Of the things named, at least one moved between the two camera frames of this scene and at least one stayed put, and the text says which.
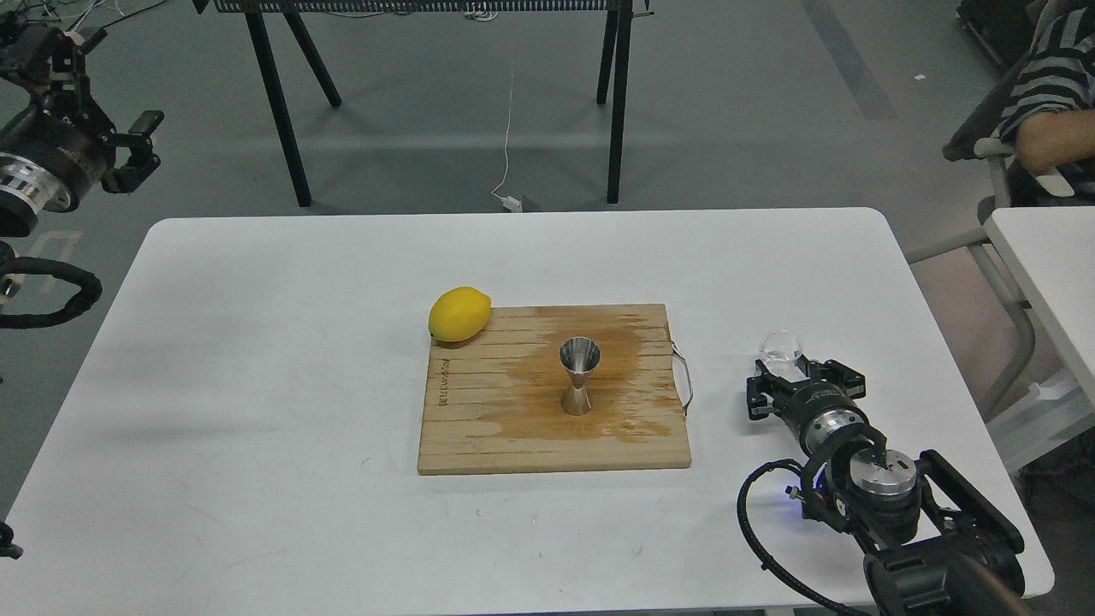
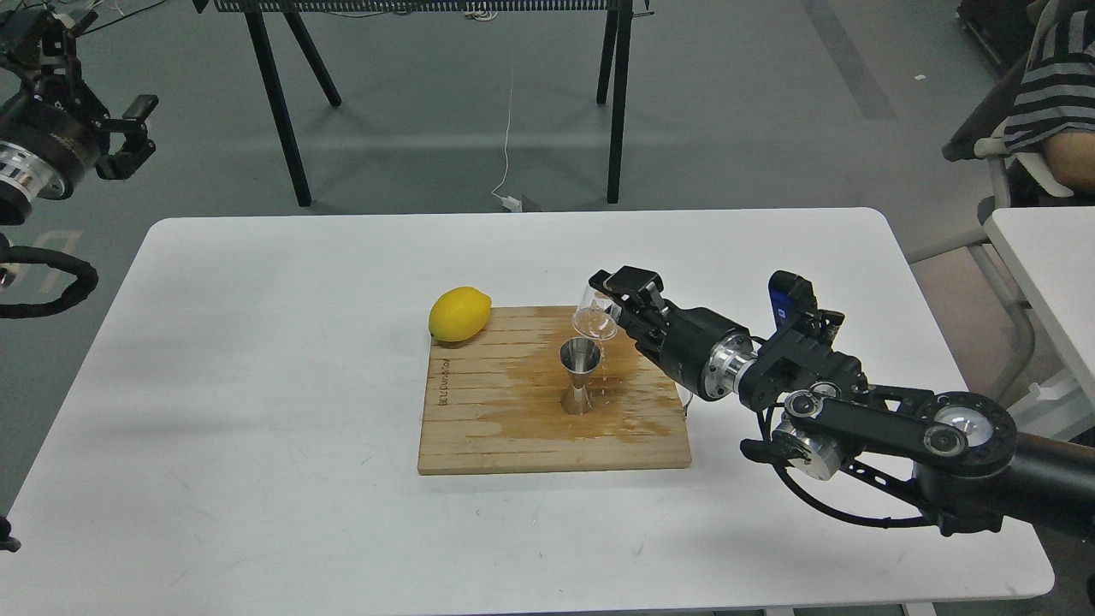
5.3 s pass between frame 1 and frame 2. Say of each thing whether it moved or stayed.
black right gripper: moved
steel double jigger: stayed
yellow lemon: stayed
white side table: stayed
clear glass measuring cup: moved
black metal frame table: stayed
